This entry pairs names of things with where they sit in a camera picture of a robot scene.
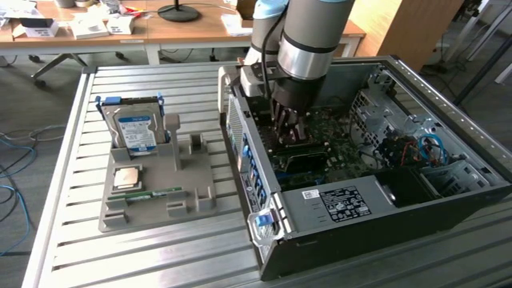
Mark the grey power supply unit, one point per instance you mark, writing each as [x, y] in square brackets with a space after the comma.
[304, 210]

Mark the grey cup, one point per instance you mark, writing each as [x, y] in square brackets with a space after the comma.
[66, 3]

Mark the stack of papers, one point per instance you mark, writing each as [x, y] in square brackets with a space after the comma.
[20, 9]

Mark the wooden desk with white frame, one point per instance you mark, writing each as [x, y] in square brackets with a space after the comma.
[60, 42]
[192, 33]

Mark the perforated metal drive cage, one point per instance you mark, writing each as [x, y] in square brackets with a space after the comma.
[376, 126]

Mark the black round lamp base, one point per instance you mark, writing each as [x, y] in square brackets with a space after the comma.
[178, 13]

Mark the grey parts rack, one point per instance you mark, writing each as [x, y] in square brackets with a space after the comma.
[160, 177]

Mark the blue case release latch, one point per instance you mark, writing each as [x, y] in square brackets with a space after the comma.
[264, 220]

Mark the hard disk with blue carrier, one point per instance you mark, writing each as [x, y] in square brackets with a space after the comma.
[136, 132]

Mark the white booklet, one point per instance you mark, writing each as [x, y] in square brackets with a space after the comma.
[236, 25]

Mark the small white printed box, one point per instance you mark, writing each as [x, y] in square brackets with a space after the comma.
[120, 25]

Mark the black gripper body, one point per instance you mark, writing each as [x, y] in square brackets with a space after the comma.
[298, 93]

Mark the CPU chip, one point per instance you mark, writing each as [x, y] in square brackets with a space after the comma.
[126, 177]

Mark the green RAM stick with label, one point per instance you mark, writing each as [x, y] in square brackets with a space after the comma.
[140, 195]

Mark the white box with black lid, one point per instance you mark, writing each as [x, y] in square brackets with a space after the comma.
[40, 28]

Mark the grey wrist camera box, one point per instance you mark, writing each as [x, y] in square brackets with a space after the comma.
[254, 81]

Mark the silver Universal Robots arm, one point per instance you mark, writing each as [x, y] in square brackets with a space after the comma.
[316, 30]

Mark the wooden partition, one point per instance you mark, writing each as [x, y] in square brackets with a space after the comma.
[420, 30]

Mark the brown cardboard box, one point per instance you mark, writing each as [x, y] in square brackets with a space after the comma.
[246, 9]

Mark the tape roll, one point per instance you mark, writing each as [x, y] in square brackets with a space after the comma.
[84, 3]

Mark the white desk frame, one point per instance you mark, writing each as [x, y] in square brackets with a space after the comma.
[468, 27]

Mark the flat white box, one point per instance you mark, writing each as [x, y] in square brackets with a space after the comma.
[90, 28]

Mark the open black PC case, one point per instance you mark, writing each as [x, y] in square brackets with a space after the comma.
[360, 240]

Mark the metal disk bay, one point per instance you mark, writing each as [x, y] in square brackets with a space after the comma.
[456, 180]

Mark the blue expansion slot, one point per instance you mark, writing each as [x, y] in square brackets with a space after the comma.
[283, 175]

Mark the green motherboard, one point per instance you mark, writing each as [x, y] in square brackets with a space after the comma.
[348, 156]

